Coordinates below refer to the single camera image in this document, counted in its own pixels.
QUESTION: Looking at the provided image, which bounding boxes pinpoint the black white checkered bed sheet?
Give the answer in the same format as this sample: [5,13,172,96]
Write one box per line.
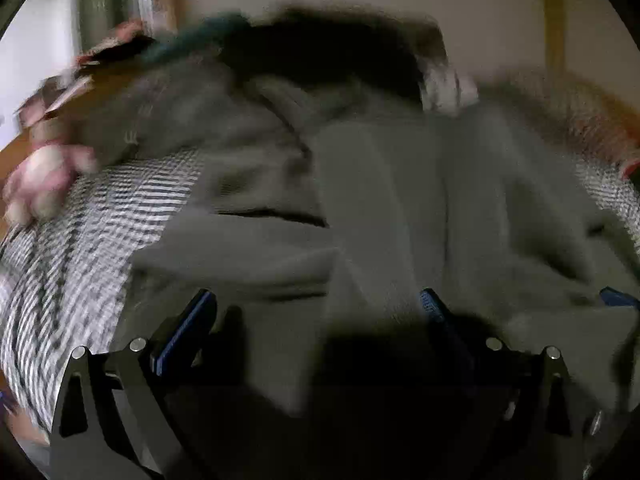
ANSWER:
[0,149,207,433]

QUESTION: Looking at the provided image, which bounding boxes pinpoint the white cloth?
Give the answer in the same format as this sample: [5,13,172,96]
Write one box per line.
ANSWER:
[420,66,479,112]

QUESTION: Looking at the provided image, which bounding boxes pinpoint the cluttered wooden desk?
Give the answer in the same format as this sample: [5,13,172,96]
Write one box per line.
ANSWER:
[0,20,166,166]

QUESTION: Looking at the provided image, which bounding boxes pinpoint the pink plush toy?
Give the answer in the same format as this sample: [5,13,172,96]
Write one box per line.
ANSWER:
[2,141,99,227]

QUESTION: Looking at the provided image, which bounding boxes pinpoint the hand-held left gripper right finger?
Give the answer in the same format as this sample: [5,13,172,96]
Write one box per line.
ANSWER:
[419,287,577,480]

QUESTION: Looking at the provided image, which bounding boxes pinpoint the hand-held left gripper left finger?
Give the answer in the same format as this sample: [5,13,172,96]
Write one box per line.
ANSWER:
[50,287,219,480]

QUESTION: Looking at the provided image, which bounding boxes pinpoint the dark grey garment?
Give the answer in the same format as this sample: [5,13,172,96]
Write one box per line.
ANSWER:
[75,67,243,163]

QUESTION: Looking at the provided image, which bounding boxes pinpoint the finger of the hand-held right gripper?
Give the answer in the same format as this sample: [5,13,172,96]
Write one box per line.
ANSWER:
[599,286,640,309]

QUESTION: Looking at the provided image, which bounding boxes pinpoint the wooden bunk bed frame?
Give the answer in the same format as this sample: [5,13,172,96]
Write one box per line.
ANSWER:
[165,0,572,70]

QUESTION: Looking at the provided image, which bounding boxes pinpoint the green framed window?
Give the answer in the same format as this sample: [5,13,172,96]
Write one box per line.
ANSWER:
[76,0,153,56]

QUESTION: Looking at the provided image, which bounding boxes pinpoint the teal pillow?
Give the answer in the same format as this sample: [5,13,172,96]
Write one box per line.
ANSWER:
[140,12,251,68]

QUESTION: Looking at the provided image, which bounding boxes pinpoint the olive green zip hoodie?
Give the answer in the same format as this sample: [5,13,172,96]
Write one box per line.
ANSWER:
[120,7,640,421]

